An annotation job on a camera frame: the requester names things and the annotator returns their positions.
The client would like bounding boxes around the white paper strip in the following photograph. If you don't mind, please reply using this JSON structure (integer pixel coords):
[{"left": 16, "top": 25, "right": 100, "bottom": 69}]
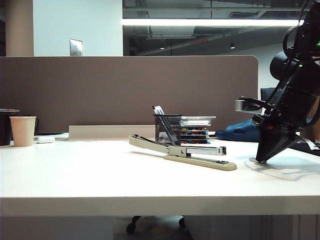
[{"left": 302, "top": 138, "right": 318, "bottom": 150}]

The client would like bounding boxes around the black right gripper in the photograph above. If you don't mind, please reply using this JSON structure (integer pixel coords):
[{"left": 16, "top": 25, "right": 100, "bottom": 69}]
[{"left": 251, "top": 84, "right": 320, "bottom": 163}]

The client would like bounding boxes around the black desk mat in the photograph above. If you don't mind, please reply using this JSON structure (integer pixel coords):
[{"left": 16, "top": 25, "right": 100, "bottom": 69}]
[{"left": 287, "top": 141, "right": 320, "bottom": 158}]

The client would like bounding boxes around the blue foam slipper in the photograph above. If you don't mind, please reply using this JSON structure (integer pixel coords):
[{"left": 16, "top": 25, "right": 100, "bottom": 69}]
[{"left": 214, "top": 119, "right": 261, "bottom": 142}]

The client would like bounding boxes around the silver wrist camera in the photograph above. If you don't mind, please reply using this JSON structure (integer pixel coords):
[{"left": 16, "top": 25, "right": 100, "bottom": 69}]
[{"left": 234, "top": 96, "right": 273, "bottom": 115}]

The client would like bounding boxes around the beige paper cup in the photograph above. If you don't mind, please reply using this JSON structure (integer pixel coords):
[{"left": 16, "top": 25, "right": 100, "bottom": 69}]
[{"left": 9, "top": 116, "right": 37, "bottom": 148}]

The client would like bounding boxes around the brown desk divider panel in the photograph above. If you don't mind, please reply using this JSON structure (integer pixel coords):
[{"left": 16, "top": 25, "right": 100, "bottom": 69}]
[{"left": 0, "top": 55, "right": 259, "bottom": 141}]

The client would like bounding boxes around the clear plastic container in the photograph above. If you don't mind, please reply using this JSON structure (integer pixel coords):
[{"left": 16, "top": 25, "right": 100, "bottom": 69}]
[{"left": 180, "top": 115, "right": 217, "bottom": 127}]

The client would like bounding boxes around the black cup with lid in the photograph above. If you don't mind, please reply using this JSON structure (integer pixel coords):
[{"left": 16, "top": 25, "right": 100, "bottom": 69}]
[{"left": 0, "top": 108, "right": 21, "bottom": 147}]

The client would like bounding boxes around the long ceiling light strip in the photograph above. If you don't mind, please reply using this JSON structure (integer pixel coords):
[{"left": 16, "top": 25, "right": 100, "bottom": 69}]
[{"left": 122, "top": 18, "right": 305, "bottom": 27}]

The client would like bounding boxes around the black computer monitor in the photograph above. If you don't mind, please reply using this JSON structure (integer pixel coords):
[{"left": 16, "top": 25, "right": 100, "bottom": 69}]
[{"left": 260, "top": 87, "right": 279, "bottom": 101}]

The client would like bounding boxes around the stack of colourful boxes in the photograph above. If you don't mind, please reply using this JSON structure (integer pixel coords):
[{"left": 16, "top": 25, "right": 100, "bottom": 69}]
[{"left": 179, "top": 125, "right": 210, "bottom": 145}]

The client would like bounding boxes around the beige long-reach stapler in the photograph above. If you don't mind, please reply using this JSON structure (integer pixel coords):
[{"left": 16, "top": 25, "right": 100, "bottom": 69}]
[{"left": 128, "top": 134, "right": 238, "bottom": 172}]

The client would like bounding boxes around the metal wall switch plate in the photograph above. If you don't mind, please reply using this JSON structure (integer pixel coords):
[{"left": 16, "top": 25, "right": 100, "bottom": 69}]
[{"left": 69, "top": 38, "right": 84, "bottom": 57}]

